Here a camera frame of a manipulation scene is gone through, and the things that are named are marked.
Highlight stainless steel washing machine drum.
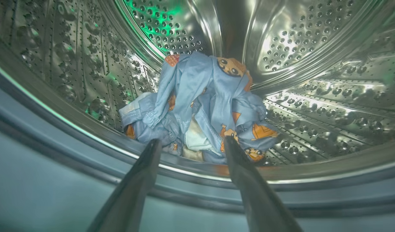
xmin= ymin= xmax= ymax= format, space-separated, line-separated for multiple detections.
xmin=0 ymin=0 xmax=395 ymax=184

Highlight blue cartoon print garment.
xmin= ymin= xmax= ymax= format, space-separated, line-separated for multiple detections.
xmin=119 ymin=52 xmax=278 ymax=165

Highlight grey rubber door gasket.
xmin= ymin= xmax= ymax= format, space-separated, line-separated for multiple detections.
xmin=0 ymin=61 xmax=395 ymax=232

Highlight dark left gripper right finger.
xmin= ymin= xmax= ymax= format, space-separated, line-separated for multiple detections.
xmin=224 ymin=136 xmax=302 ymax=232

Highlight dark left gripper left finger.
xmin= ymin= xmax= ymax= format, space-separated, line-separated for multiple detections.
xmin=88 ymin=139 xmax=162 ymax=232

